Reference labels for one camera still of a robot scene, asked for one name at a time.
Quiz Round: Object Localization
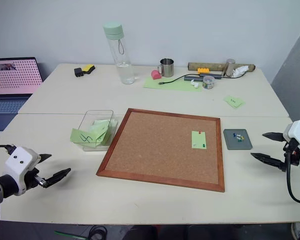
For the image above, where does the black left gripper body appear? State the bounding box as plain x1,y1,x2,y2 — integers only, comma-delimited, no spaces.
21,167,47,195

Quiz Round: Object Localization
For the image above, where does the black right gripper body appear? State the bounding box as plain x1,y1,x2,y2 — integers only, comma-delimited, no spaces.
282,138,300,173

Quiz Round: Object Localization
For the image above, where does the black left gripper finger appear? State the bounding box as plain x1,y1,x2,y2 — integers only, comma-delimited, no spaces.
41,167,72,189
38,153,53,166

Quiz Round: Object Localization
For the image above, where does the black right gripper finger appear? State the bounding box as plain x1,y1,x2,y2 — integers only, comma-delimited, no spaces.
250,152,288,173
261,131,287,144

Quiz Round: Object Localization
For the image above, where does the green note with black scribble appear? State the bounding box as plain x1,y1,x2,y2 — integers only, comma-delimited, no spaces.
69,127,111,148

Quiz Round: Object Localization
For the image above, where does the small green written note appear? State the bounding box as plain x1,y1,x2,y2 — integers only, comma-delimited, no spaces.
223,94,247,110

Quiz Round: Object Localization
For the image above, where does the green sticky note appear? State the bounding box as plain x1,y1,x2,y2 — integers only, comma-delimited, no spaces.
191,130,208,151

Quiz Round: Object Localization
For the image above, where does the small jar of pins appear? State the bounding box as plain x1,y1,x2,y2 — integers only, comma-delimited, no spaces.
201,75,215,90

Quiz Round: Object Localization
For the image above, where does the wood framed cork board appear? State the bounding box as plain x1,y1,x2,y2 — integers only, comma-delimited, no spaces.
96,107,226,193

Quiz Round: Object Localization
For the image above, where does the grey plastic tray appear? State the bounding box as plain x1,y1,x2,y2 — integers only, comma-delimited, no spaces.
222,128,254,151

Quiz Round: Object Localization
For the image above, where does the clear plastic box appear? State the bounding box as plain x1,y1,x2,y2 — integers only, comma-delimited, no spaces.
76,109,119,152

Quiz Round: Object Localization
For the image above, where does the green rod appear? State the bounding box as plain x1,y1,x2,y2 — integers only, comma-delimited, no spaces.
54,230,87,240

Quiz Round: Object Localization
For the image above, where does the crumpled white tissue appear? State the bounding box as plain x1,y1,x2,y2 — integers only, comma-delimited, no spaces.
230,65,250,78

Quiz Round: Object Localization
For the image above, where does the metal cylinder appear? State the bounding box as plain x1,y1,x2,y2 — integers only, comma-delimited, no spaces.
222,58,237,77

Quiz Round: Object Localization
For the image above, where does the open laptop with pink screen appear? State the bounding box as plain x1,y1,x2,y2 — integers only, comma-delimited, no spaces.
0,56,44,133

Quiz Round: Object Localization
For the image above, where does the yellow and black eraser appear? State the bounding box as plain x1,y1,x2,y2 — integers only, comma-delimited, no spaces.
80,64,96,75

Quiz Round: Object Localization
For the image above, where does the grey usb hub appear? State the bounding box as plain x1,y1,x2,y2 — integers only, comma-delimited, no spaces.
183,72,223,82

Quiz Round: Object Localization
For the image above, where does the light green paper sheet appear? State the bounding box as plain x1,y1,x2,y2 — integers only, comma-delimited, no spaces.
142,75,204,93

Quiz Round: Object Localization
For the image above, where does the clear bottle with green lid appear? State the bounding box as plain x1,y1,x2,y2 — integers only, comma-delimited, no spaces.
102,21,136,86

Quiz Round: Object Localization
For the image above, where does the stainless steel mug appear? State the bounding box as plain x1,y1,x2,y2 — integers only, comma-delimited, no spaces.
157,57,175,78

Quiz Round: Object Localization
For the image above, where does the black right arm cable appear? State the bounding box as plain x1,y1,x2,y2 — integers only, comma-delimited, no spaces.
285,144,300,205

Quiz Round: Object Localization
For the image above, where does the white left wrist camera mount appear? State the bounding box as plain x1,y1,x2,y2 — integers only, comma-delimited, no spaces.
4,146,41,197

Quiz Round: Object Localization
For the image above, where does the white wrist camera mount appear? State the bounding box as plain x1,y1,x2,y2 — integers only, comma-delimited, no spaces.
282,119,300,170
4,146,41,197

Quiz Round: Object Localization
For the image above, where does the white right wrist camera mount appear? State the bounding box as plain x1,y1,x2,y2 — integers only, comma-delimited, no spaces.
282,119,300,170

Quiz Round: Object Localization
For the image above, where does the black coiled floor cable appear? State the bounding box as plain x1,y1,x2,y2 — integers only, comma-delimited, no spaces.
88,224,109,240

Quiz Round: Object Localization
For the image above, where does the black usb cable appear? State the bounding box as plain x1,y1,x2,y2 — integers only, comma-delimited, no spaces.
158,73,204,86

